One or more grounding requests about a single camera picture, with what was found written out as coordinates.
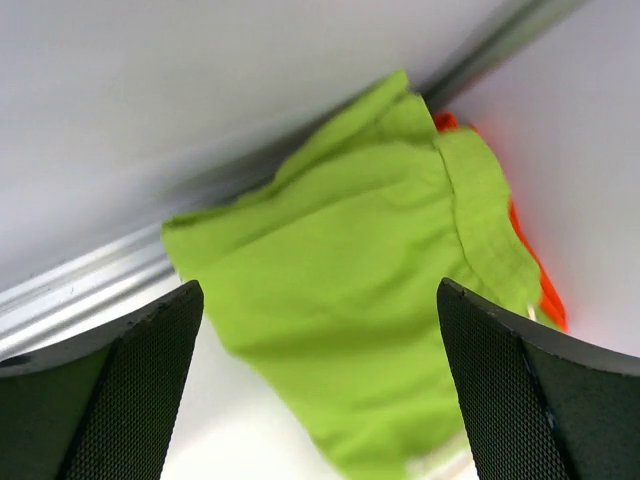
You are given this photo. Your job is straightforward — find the green shorts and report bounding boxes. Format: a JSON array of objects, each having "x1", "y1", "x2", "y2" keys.
[{"x1": 162, "y1": 71, "x2": 567, "y2": 479}]

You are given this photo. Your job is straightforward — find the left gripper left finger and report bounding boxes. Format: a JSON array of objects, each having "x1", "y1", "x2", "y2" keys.
[{"x1": 1, "y1": 281, "x2": 204, "y2": 479}]

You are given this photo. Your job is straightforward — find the left aluminium corner post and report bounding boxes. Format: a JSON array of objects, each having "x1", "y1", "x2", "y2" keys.
[{"x1": 420, "y1": 0, "x2": 584, "y2": 110}]

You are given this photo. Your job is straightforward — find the orange shorts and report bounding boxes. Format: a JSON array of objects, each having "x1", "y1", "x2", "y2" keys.
[{"x1": 432, "y1": 110, "x2": 569, "y2": 334}]

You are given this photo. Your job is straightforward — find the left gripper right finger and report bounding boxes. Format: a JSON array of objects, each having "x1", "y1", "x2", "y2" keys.
[{"x1": 437, "y1": 279, "x2": 639, "y2": 479}]

